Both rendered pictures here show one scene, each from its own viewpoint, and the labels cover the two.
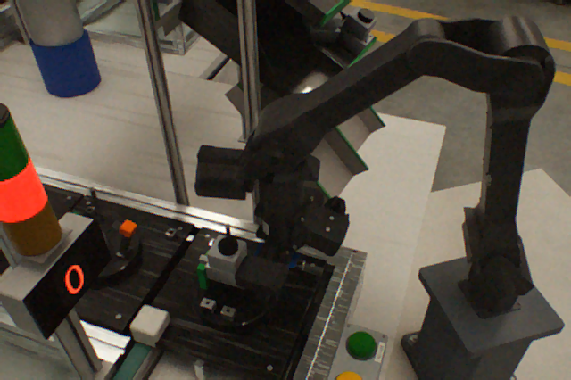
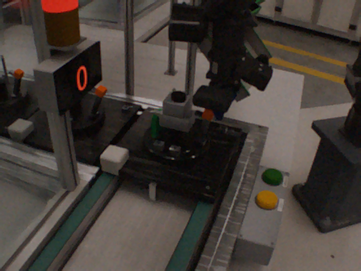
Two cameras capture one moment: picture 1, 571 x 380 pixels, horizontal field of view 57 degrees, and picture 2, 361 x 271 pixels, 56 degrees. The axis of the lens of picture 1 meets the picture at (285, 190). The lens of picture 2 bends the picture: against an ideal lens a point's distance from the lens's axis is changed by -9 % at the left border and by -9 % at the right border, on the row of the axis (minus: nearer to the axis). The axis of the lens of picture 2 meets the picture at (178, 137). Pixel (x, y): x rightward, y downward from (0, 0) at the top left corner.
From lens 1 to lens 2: 0.27 m
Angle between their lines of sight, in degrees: 7
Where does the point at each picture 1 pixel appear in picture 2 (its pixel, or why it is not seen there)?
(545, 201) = not seen: outside the picture
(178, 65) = (120, 35)
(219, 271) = (169, 117)
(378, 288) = (273, 159)
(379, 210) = (268, 116)
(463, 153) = not seen: hidden behind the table
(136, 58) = (91, 31)
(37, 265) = (61, 58)
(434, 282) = (323, 128)
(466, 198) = (322, 113)
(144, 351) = (109, 178)
